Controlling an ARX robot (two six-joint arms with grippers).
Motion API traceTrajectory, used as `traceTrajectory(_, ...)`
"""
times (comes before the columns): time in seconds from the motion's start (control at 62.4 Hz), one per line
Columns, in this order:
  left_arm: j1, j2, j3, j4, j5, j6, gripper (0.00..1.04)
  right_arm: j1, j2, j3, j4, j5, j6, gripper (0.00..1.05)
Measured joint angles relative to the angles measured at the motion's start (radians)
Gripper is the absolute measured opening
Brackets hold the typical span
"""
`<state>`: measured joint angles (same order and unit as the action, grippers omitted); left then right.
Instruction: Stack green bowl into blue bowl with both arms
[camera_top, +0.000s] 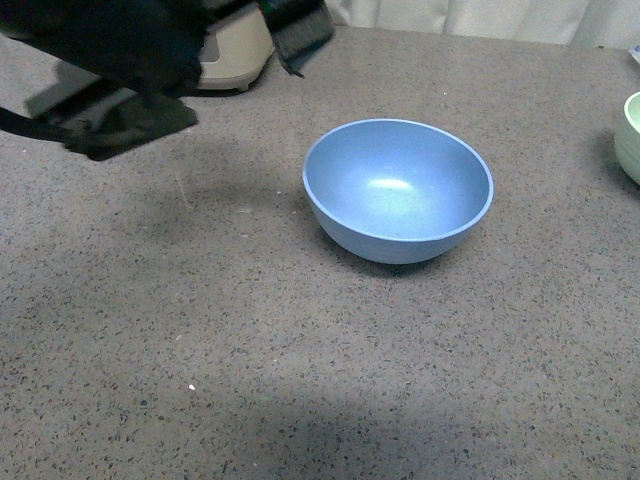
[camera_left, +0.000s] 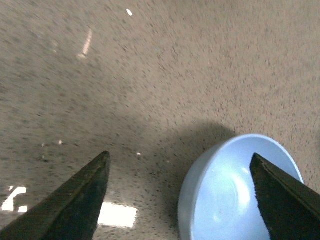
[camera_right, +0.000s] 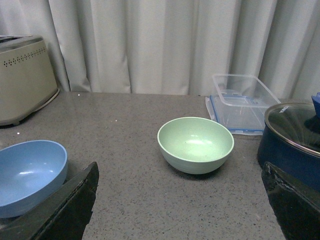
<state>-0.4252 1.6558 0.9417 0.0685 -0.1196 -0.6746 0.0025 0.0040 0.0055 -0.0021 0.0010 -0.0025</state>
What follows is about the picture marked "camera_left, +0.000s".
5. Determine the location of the blue bowl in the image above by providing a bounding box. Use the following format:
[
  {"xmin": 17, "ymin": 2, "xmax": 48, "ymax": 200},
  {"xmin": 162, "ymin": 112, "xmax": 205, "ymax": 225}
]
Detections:
[{"xmin": 178, "ymin": 134, "xmax": 303, "ymax": 240}]

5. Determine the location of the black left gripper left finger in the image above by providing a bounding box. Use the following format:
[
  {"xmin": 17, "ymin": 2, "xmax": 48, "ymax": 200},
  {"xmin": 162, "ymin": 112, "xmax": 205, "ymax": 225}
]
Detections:
[{"xmin": 0, "ymin": 151, "xmax": 111, "ymax": 240}]

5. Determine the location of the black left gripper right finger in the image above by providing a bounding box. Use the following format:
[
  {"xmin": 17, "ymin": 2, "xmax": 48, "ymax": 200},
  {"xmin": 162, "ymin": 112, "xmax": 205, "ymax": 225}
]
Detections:
[{"xmin": 250, "ymin": 153, "xmax": 320, "ymax": 240}]

